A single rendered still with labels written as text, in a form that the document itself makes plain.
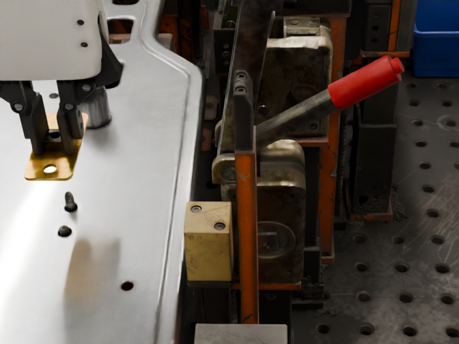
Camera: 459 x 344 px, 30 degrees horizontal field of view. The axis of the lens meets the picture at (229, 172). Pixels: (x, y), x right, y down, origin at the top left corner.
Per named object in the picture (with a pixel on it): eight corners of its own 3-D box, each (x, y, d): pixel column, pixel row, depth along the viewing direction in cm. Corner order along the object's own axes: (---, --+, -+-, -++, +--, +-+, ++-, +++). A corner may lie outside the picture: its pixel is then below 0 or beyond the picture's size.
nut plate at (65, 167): (44, 115, 72) (42, 104, 71) (89, 115, 72) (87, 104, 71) (22, 181, 66) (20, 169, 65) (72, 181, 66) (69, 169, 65)
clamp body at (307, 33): (243, 263, 109) (235, 3, 85) (334, 263, 109) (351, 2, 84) (241, 319, 102) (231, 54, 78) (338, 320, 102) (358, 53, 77)
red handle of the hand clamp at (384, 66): (217, 130, 70) (390, 37, 64) (232, 147, 71) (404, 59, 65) (214, 163, 67) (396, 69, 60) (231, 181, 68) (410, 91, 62)
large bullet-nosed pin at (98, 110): (83, 121, 85) (73, 66, 81) (115, 121, 85) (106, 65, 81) (77, 141, 83) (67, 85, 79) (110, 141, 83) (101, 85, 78)
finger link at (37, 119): (35, 62, 66) (50, 131, 70) (-6, 63, 66) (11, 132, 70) (26, 87, 63) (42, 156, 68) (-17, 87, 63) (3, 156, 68)
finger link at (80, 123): (98, 61, 65) (109, 131, 70) (57, 62, 66) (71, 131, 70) (91, 86, 63) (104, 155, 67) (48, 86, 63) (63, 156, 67)
